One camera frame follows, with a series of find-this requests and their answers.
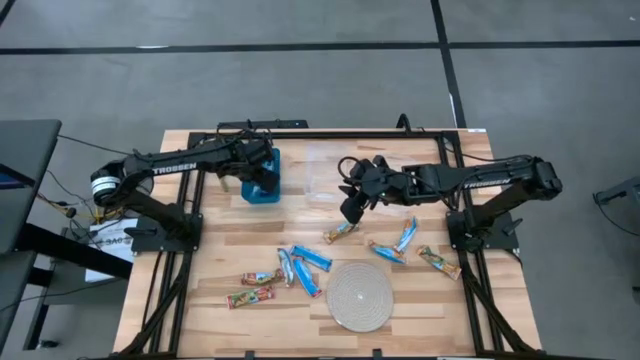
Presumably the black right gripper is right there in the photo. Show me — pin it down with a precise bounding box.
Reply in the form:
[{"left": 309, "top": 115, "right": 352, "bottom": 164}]
[{"left": 337, "top": 155, "right": 404, "bottom": 225}]

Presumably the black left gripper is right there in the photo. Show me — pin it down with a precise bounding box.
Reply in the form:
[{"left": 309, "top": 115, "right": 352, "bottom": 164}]
[{"left": 218, "top": 139, "right": 282, "bottom": 195}]

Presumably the orange green granola bar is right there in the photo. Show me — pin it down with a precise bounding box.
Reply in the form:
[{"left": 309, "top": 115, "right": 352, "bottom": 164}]
[
  {"left": 322, "top": 221, "right": 361, "bottom": 246},
  {"left": 415, "top": 244, "right": 463, "bottom": 282}
]

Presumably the blue granola bar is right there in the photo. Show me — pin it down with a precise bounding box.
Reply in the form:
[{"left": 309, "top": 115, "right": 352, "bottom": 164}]
[
  {"left": 276, "top": 247, "right": 297, "bottom": 289},
  {"left": 289, "top": 244, "right": 334, "bottom": 273},
  {"left": 394, "top": 215, "right": 419, "bottom": 254},
  {"left": 291, "top": 255, "right": 324, "bottom": 300},
  {"left": 367, "top": 239, "right": 408, "bottom": 266}
]

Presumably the red green granola bar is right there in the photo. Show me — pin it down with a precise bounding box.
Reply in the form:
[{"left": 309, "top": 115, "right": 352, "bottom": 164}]
[
  {"left": 240, "top": 269, "right": 286, "bottom": 288},
  {"left": 225, "top": 285, "right": 277, "bottom": 311}
]

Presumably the blue plastic bin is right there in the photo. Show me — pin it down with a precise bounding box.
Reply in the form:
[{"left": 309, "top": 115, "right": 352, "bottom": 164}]
[{"left": 240, "top": 147, "right": 282, "bottom": 205}]

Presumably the clear plastic bin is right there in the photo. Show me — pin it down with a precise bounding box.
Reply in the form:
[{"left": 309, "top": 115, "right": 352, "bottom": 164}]
[{"left": 305, "top": 141, "right": 347, "bottom": 202}]

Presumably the black bar device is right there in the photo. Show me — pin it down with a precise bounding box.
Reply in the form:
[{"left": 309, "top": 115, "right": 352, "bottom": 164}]
[{"left": 216, "top": 118, "right": 310, "bottom": 131}]

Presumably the round woven placemat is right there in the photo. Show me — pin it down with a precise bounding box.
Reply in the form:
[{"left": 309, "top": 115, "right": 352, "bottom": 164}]
[{"left": 325, "top": 260, "right": 395, "bottom": 334}]

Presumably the white paper sheet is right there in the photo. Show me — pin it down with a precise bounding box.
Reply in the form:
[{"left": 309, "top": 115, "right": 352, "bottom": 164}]
[{"left": 83, "top": 217, "right": 140, "bottom": 284}]

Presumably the dark grey desk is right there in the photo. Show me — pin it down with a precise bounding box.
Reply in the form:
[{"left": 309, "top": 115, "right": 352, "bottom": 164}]
[{"left": 0, "top": 118, "right": 134, "bottom": 351}]

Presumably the black aluminium table frame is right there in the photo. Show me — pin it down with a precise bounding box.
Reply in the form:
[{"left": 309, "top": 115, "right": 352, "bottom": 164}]
[{"left": 117, "top": 128, "right": 539, "bottom": 360}]

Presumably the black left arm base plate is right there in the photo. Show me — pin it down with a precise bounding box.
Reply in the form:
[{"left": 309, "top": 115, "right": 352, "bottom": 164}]
[{"left": 123, "top": 212, "right": 205, "bottom": 253}]

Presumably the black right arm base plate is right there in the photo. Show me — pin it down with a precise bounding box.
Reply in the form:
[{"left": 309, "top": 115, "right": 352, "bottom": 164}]
[{"left": 445, "top": 209, "right": 524, "bottom": 253}]

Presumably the bundle of coloured wires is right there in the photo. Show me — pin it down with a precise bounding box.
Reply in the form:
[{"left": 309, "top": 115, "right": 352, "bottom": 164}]
[{"left": 35, "top": 169, "right": 126, "bottom": 226}]

